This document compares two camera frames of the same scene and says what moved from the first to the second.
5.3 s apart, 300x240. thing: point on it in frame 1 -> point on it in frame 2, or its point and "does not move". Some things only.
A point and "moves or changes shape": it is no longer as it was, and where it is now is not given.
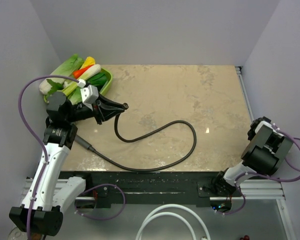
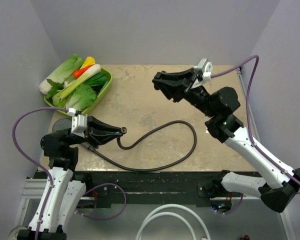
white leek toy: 81,81 does not move
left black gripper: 100,114 -> 97,131
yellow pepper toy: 89,61 does not move
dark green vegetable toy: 98,80 does not move
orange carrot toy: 76,74 does not move
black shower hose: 144,134 moves or changes shape
